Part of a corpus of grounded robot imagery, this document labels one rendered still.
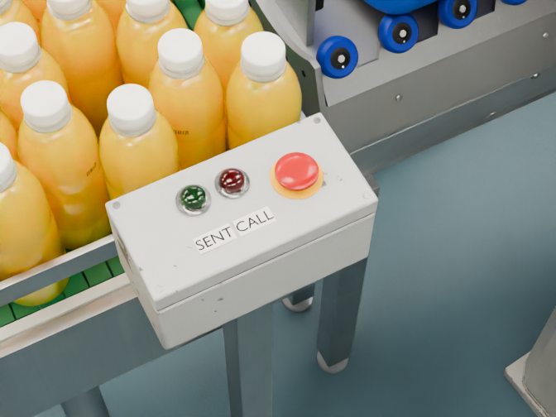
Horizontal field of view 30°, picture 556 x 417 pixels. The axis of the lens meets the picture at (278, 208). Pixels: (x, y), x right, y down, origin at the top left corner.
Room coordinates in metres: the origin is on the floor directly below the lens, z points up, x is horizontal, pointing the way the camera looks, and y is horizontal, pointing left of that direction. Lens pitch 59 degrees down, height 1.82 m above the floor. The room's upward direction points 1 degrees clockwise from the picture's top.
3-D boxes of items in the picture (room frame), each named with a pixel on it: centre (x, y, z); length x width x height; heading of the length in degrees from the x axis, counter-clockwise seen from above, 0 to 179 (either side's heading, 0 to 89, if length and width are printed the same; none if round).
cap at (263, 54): (0.59, 0.02, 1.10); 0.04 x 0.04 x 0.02
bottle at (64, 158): (0.53, 0.20, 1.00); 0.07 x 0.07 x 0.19
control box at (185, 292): (0.44, 0.03, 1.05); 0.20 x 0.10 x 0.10; 118
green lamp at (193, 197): (0.44, 0.07, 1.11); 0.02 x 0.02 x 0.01
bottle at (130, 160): (0.53, 0.13, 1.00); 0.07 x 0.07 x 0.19
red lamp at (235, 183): (0.45, 0.04, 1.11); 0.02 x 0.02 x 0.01
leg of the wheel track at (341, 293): (0.76, -0.11, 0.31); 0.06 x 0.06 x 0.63; 28
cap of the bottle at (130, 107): (0.53, 0.13, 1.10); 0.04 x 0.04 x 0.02
